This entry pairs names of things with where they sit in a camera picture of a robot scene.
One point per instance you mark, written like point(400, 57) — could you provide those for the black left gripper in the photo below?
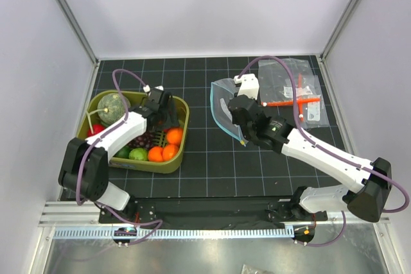
point(171, 120)

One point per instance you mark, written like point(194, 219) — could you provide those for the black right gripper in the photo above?
point(234, 122)

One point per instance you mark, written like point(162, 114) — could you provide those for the orange toy tangerine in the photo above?
point(155, 154)
point(174, 136)
point(169, 152)

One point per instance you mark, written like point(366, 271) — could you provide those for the clear zip top bag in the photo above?
point(222, 91)

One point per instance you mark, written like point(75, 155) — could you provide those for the purple toy grape bunch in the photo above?
point(147, 141)

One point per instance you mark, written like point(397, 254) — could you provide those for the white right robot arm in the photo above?
point(363, 187)

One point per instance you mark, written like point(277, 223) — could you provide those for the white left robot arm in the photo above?
point(85, 167)

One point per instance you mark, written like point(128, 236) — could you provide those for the clear bag with orange tool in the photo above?
point(275, 90)

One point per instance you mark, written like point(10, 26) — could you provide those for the light green toy cabbage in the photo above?
point(138, 154)

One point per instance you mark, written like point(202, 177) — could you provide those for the green toy lime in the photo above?
point(123, 152)

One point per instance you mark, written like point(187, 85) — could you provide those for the green toy melon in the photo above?
point(110, 108)

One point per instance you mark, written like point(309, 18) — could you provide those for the black grid mat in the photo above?
point(213, 163)

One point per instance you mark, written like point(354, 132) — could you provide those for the red toy radish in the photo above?
point(93, 128)

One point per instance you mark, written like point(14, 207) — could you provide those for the olive green plastic bin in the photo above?
point(134, 126)

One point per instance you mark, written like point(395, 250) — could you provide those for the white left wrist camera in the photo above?
point(154, 94)

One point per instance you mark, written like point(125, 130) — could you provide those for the perforated metal rail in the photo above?
point(123, 232)

